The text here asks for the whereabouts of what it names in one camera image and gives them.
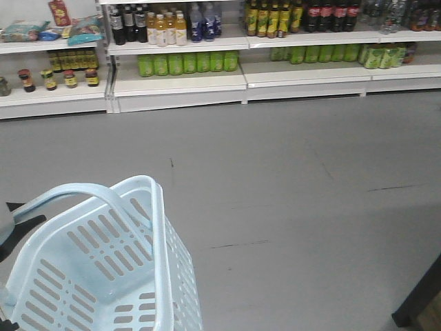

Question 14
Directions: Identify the light blue plastic basket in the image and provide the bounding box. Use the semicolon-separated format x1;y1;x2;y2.
1;175;203;330

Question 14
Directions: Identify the green bottle row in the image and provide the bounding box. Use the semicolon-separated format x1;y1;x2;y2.
137;50;240;77

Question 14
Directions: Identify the white store shelf unit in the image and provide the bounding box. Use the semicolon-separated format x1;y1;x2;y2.
1;1;440;119

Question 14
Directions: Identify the sauce jar red lid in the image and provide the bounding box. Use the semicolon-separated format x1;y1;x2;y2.
17;69;36;92

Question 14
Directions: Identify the black wooden display stand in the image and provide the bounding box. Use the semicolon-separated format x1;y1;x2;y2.
391;265;440;328

